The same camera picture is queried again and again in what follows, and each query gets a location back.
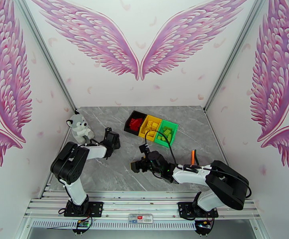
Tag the red lego brick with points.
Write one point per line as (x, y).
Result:
(135, 120)
(132, 126)
(138, 125)

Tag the lime green six-stud lego brick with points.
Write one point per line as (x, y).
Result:
(168, 131)

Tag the yellow lego brick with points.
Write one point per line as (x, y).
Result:
(155, 125)
(148, 130)
(149, 124)

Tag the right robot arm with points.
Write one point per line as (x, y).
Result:
(189, 174)

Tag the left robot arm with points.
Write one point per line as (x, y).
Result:
(70, 163)

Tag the black plastic container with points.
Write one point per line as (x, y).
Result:
(130, 131)

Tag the green plastic container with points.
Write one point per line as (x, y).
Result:
(163, 143)

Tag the yellow plastic container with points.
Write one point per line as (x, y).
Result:
(144, 135)

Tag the grey husky plush toy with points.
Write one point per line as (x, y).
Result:
(79, 128)

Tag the white label sticker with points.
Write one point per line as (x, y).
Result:
(140, 219)

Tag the small circuit board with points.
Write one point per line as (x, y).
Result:
(82, 223)
(204, 223)

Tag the aluminium mounting rail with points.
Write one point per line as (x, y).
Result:
(139, 206)

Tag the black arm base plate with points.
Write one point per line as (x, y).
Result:
(184, 209)
(97, 208)

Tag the aluminium frame post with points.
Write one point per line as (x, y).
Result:
(236, 51)
(44, 51)

